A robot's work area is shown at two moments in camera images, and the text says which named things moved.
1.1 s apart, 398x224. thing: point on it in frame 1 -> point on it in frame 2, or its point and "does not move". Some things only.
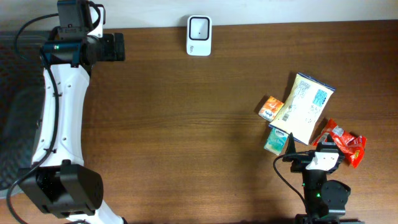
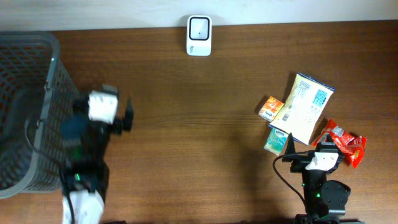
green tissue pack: (276, 142) does not move
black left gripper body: (107, 48) -> (103, 129)
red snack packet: (352, 146) does not move
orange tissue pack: (270, 108) does not move
